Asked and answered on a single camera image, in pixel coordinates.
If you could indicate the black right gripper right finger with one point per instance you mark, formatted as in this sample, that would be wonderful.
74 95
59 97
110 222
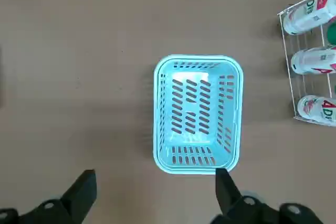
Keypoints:
228 197

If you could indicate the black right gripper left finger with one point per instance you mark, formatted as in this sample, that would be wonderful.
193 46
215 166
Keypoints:
71 200

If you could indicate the light blue plastic basket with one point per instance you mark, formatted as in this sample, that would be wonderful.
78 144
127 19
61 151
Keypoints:
194 73

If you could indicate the white bottle red green label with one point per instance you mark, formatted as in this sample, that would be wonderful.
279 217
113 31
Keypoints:
304 19
312 108
309 61

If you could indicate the clear bottle shelf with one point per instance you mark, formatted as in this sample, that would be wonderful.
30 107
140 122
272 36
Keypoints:
299 41

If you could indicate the green bottle cap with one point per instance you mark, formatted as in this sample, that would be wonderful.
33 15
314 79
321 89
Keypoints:
331 33

